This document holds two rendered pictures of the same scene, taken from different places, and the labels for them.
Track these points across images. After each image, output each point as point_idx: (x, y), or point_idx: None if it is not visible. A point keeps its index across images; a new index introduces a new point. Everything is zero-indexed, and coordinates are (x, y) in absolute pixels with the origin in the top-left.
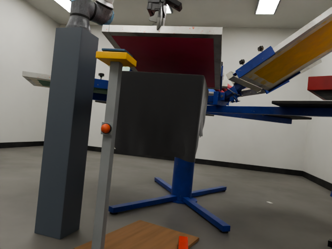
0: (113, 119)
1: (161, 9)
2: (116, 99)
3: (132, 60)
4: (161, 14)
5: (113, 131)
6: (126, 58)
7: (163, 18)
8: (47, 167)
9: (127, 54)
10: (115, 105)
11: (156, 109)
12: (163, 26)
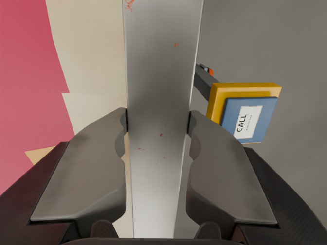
0: (205, 70)
1: (292, 222)
2: (212, 78)
3: (243, 84)
4: (254, 172)
5: (201, 64)
6: (273, 82)
7: (113, 190)
8: None
9: (277, 84)
10: (211, 76)
11: None
12: (191, 92)
